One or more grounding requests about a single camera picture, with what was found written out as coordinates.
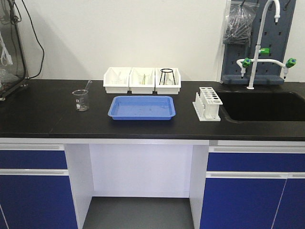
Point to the left blue cabinet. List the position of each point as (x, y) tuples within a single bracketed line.
[(35, 189)]

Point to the beaker in middle bin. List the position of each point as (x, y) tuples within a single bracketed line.
[(144, 78)]

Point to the right white plastic bin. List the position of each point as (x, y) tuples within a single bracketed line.
[(167, 89)]

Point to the right blue cabinet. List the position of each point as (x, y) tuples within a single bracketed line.
[(254, 185)]

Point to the middle white plastic bin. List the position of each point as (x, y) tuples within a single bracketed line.
[(134, 85)]

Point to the black metal frame stand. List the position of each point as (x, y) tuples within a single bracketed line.
[(13, 72)]

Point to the blue cabinet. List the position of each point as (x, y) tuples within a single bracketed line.
[(254, 185), (35, 189)]

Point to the plastic bag of pegs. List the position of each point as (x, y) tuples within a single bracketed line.
[(239, 22)]

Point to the glassware in left bin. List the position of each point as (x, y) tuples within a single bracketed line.
[(120, 78)]

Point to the white plastic bin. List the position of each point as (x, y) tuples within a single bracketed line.
[(167, 89), (134, 85), (116, 88)]

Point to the glass beaker on counter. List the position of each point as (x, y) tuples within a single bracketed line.
[(82, 99)]

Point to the white test tube rack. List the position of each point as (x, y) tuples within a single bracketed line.
[(207, 104)]

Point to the blue-grey pegboard drying rack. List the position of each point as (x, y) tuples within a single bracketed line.
[(273, 46)]

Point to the glass flask in bin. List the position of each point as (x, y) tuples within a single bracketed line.
[(167, 79)]

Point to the blue plastic tray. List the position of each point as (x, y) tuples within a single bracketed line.
[(142, 108)]

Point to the black lab sink basin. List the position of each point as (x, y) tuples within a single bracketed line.
[(254, 106)]

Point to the left white plastic bin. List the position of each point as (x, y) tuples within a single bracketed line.
[(116, 88)]

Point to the white gooseneck lab faucet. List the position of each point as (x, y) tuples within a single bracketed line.
[(244, 63)]

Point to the black metal tripod stand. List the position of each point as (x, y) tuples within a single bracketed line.
[(168, 70)]

